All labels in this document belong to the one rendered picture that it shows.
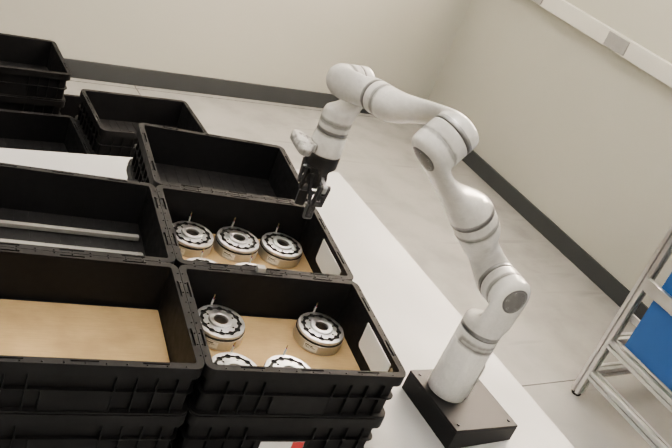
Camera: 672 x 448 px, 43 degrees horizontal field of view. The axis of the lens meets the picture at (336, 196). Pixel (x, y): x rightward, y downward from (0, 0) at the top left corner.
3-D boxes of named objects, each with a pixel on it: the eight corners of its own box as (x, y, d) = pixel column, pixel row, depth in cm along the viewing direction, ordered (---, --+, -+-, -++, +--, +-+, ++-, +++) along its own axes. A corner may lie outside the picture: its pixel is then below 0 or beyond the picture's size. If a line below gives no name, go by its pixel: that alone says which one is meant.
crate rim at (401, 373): (352, 289, 184) (356, 280, 183) (404, 387, 160) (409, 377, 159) (174, 273, 166) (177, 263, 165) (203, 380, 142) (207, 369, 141)
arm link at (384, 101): (388, 65, 169) (356, 90, 167) (477, 114, 150) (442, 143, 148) (401, 99, 175) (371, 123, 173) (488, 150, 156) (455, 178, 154)
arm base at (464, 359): (449, 374, 197) (482, 316, 190) (472, 402, 191) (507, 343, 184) (420, 375, 191) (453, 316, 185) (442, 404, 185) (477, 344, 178)
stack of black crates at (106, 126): (156, 200, 337) (185, 100, 318) (180, 244, 316) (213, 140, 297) (55, 195, 315) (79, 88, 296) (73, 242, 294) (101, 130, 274)
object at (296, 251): (294, 236, 205) (295, 234, 205) (306, 260, 197) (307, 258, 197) (256, 231, 201) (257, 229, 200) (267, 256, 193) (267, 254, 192)
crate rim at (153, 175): (280, 153, 231) (282, 145, 230) (312, 213, 207) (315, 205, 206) (135, 129, 213) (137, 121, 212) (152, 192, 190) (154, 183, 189)
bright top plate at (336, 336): (335, 316, 182) (336, 314, 181) (348, 347, 174) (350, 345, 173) (292, 311, 177) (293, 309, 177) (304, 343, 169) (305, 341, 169)
